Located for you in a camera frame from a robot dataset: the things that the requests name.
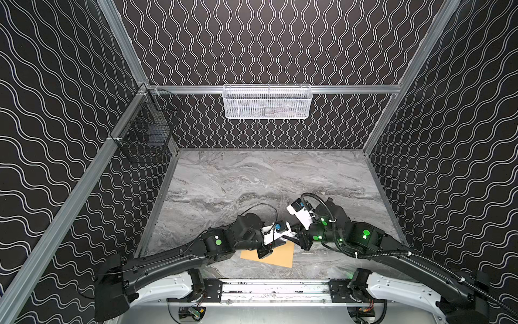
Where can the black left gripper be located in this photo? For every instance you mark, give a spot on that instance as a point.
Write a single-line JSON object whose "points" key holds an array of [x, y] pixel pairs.
{"points": [[266, 246]]}

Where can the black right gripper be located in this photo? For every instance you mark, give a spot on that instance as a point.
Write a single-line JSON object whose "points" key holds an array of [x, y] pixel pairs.
{"points": [[303, 236]]}

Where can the brown paper envelope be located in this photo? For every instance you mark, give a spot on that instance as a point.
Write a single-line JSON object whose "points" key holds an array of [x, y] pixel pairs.
{"points": [[282, 256]]}

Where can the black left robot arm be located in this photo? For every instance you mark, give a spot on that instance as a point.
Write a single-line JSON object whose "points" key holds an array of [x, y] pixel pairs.
{"points": [[117, 282]]}

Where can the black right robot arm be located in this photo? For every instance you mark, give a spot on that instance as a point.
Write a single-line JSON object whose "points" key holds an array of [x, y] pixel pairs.
{"points": [[455, 297]]}

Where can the aluminium back crossbar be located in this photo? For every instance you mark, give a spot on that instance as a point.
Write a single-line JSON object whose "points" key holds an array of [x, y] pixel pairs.
{"points": [[250, 88]]}

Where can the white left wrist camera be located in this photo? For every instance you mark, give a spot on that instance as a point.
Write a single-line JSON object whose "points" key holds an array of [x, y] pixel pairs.
{"points": [[277, 229]]}

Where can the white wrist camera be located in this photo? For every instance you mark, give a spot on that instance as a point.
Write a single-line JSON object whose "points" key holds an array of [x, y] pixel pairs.
{"points": [[277, 229], [299, 209]]}

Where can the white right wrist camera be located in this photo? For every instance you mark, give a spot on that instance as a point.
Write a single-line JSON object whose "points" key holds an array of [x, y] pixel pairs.
{"points": [[299, 209]]}

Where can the white wire mesh basket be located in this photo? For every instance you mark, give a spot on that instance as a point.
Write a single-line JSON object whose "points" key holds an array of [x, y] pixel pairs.
{"points": [[267, 105]]}

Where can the black wire basket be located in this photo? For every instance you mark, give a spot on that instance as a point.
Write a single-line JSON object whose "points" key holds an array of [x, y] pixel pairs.
{"points": [[146, 138]]}

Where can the aluminium frame corner post right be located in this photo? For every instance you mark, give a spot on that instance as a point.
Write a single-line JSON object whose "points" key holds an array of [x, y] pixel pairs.
{"points": [[435, 30]]}

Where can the aluminium frame corner post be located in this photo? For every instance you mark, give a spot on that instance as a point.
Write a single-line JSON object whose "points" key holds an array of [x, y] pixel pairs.
{"points": [[120, 34], [435, 30]]}

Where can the aluminium frame corner post left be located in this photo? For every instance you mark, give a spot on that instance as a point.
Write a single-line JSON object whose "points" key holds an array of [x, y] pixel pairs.
{"points": [[120, 34]]}

